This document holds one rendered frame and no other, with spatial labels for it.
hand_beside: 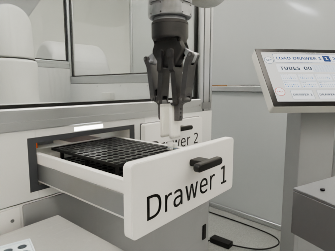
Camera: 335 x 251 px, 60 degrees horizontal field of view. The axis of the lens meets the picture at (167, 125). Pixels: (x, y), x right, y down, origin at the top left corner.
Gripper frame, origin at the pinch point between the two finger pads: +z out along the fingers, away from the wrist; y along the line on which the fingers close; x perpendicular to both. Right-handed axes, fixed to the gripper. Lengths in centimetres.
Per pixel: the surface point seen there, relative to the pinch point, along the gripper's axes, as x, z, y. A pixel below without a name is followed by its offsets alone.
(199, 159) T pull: -7.0, 5.1, 12.2
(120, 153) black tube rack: -9.5, 6.1, -5.1
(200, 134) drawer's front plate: 38.1, 9.3, -17.8
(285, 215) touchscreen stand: 89, 53, -3
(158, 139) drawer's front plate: 16.3, 8.1, -17.9
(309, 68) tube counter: 86, -15, 4
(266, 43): 161, -38, -44
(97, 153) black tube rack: -12.4, 6.1, -8.5
